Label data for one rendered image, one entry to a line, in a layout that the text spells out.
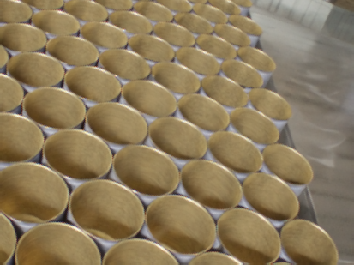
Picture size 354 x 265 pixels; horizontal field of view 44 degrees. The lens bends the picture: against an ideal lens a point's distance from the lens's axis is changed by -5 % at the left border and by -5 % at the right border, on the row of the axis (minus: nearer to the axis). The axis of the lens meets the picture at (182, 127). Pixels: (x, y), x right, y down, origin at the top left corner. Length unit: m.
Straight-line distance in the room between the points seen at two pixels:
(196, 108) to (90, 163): 0.17
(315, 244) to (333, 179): 0.23
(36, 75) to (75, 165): 0.14
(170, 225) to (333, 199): 0.30
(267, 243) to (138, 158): 0.16
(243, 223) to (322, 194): 0.23
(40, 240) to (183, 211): 0.14
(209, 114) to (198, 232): 0.19
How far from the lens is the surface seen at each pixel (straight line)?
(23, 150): 0.50
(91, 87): 0.58
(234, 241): 0.50
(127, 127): 0.53
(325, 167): 0.74
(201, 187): 0.52
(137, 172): 0.50
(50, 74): 0.57
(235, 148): 0.56
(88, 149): 0.48
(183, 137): 0.54
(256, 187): 0.53
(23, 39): 0.63
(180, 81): 0.63
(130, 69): 0.63
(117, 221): 0.46
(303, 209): 0.68
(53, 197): 0.44
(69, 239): 0.40
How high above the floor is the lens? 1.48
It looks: 37 degrees down
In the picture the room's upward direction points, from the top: 22 degrees clockwise
